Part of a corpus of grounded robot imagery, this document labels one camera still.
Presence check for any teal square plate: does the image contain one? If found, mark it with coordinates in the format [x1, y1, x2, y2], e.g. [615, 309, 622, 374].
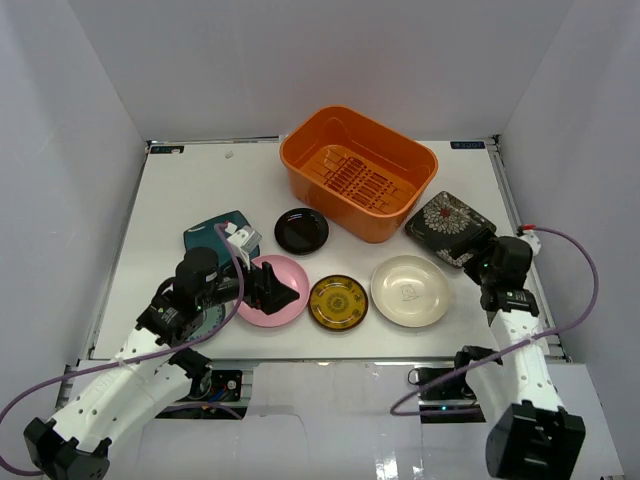
[183, 210, 250, 256]

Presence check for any black floral square plate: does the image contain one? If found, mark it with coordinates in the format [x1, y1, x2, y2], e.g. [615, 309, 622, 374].
[404, 191, 497, 269]

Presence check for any cream round plate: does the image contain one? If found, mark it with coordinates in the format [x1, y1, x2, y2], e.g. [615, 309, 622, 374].
[370, 255, 453, 328]

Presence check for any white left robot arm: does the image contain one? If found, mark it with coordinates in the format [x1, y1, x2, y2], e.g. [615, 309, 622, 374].
[24, 247, 300, 479]

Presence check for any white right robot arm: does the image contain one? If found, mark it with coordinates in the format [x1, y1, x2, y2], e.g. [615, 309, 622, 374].
[451, 229, 586, 479]

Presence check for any orange plastic bin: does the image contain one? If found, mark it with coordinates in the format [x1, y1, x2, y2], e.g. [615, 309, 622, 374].
[280, 106, 438, 243]

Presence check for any pink round plate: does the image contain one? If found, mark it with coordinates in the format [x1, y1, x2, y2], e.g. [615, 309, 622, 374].
[238, 255, 310, 328]

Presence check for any blue patterned round plate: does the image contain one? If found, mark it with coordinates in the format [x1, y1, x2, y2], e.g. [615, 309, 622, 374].
[189, 304, 227, 341]

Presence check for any yellow patterned round plate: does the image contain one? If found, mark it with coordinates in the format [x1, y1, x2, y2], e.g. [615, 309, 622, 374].
[308, 274, 369, 332]

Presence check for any black round plate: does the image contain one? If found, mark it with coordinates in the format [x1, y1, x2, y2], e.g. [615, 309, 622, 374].
[274, 208, 329, 256]

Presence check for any right blue table label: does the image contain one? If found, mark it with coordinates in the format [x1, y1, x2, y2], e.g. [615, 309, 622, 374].
[450, 141, 486, 150]

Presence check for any blue table label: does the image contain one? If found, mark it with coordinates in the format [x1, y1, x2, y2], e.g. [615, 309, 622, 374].
[450, 141, 486, 150]
[149, 145, 184, 155]

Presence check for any left blue table label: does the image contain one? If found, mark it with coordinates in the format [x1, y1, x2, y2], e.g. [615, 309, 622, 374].
[149, 145, 184, 155]

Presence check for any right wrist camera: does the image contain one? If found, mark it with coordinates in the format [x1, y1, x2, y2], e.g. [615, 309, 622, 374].
[516, 224, 542, 256]

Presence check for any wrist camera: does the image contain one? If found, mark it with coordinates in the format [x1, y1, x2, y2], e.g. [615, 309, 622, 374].
[516, 224, 542, 256]
[223, 222, 262, 268]

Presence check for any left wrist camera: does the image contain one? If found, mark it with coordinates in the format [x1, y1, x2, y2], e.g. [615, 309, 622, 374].
[223, 222, 262, 268]

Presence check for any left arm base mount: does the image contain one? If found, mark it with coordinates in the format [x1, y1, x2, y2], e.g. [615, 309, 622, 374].
[156, 370, 247, 420]

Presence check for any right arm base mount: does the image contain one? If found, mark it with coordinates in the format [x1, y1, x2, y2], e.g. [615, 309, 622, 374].
[407, 366, 486, 424]

